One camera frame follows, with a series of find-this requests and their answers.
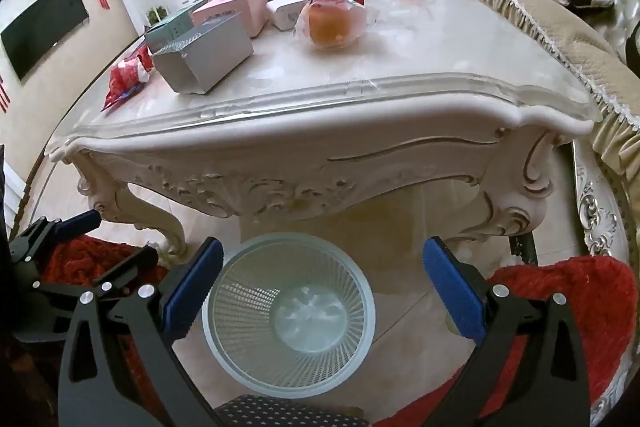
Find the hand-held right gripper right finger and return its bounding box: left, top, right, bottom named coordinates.
left=422, top=236, right=593, bottom=427

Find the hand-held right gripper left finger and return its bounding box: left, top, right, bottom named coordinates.
left=57, top=237, right=226, bottom=427

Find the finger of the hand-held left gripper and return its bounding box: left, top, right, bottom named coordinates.
left=84, top=246, right=162, bottom=304
left=10, top=209, right=102, bottom=264

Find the white mesh wastebasket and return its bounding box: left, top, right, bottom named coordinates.
left=202, top=234, right=377, bottom=400

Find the red snack packet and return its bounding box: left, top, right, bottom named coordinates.
left=101, top=47, right=153, bottom=112

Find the silver grey box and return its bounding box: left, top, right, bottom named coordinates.
left=151, top=13, right=255, bottom=94

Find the teal box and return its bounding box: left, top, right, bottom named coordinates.
left=145, top=4, right=201, bottom=52

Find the pink box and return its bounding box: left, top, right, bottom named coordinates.
left=192, top=0, right=268, bottom=39

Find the small white box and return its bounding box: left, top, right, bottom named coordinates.
left=265, top=0, right=308, bottom=30

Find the orange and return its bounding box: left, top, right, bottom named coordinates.
left=295, top=0, right=369, bottom=52

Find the person's red fluffy garment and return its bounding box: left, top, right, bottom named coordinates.
left=40, top=234, right=639, bottom=427

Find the dark star-print cloth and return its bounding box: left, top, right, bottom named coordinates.
left=212, top=394, right=372, bottom=427

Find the ornate cream coffee table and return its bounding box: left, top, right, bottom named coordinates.
left=47, top=0, right=603, bottom=258

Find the beige quilted sofa cover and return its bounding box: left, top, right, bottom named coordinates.
left=450, top=0, right=640, bottom=180

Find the black wall television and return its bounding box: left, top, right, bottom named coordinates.
left=0, top=0, right=90, bottom=80

